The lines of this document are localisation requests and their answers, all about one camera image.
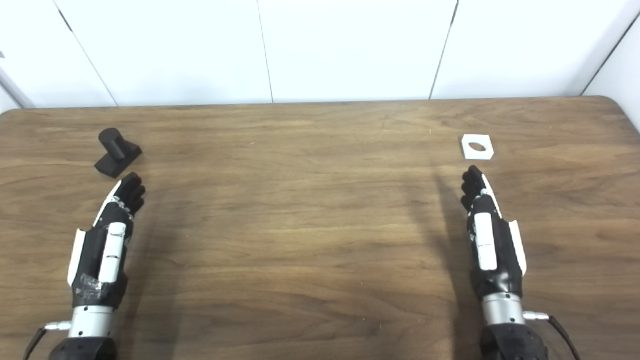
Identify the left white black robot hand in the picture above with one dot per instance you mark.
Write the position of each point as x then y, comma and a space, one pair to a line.
95, 260

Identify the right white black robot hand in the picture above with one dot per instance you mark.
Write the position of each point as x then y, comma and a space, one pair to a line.
502, 250

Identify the white square piece with hole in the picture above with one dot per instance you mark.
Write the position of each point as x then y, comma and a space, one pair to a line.
467, 152

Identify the black peg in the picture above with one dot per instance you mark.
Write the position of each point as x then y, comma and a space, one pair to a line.
117, 154

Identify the grey wall corner trim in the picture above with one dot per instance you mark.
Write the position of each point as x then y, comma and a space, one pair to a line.
14, 90

